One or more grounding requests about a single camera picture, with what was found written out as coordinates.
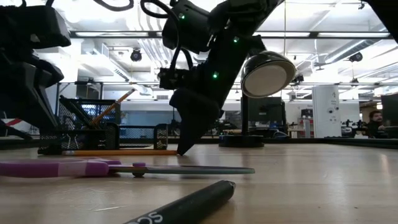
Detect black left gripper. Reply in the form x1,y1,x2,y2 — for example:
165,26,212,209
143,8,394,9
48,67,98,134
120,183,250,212
0,5,72,150

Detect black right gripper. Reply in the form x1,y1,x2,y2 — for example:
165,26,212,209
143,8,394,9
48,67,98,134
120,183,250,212
170,34,267,156

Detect black pen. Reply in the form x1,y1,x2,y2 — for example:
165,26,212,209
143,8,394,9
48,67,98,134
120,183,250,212
123,179,237,224
58,95,95,128

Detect black mesh desk organizer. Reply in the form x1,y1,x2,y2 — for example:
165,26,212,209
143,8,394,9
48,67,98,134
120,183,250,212
36,95,169,156

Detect purple handled scissors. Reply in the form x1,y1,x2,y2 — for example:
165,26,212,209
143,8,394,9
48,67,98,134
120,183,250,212
0,157,256,179

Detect orange pencil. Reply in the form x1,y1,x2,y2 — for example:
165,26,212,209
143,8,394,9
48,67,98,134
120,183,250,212
61,149,178,157
91,88,137,128

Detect black computer monitor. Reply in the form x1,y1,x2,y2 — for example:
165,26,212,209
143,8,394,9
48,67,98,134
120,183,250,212
247,96,285,124
381,93,398,127

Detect black desk lamp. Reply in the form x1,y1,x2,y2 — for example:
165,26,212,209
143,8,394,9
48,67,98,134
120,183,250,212
218,50,297,149

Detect white column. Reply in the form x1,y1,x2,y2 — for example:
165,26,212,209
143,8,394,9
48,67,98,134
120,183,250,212
312,85,341,139

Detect black ceiling beam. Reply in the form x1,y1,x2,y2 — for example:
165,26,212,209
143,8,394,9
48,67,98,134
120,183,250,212
70,30,398,40

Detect person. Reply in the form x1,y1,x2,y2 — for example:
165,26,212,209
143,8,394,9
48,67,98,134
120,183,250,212
361,110,389,139

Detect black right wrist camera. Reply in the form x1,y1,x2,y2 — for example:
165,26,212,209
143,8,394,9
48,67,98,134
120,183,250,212
157,66,192,91

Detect black metal rack frame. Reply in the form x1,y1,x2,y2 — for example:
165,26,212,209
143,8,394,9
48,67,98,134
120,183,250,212
54,80,105,136

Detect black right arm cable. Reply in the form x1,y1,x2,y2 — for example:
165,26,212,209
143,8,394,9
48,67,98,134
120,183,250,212
139,0,195,74

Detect black aluminium table frame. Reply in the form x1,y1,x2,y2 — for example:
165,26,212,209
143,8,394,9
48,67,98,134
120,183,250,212
0,135,398,151

